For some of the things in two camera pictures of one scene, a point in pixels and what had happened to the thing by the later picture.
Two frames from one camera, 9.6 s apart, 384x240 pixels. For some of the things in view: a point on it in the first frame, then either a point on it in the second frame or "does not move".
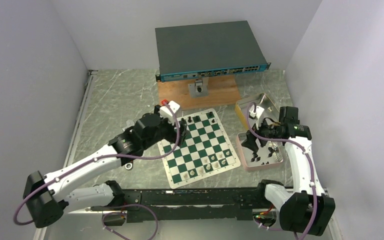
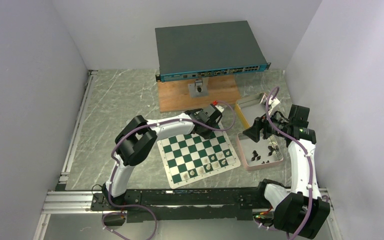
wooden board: [222, 90] does not move
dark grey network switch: [201, 50] does not move
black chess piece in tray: [271, 150] does not move
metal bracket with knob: [199, 88] does not move
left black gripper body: [166, 130] -> [206, 133]
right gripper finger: [250, 142] -> [254, 132]
